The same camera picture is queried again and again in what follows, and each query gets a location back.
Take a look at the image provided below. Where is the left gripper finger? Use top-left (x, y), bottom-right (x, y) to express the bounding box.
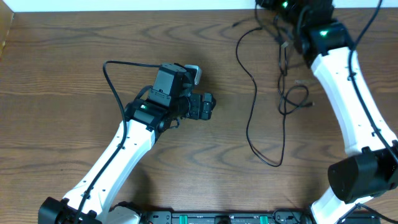
top-left (200, 102), bottom-right (213, 120)
top-left (203, 93), bottom-right (216, 109)

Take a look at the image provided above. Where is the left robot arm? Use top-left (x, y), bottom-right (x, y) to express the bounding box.
top-left (38, 63), bottom-right (216, 223)

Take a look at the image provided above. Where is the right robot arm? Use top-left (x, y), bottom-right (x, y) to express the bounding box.
top-left (258, 0), bottom-right (397, 223)

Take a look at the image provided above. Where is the left black camera cable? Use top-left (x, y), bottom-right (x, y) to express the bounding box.
top-left (73, 60), bottom-right (162, 224)

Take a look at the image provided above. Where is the black camera cable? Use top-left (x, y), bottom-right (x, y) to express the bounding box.
top-left (73, 60), bottom-right (162, 224)
top-left (337, 0), bottom-right (398, 224)

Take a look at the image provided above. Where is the right black camera cable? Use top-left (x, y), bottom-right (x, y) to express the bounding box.
top-left (337, 0), bottom-right (398, 224)

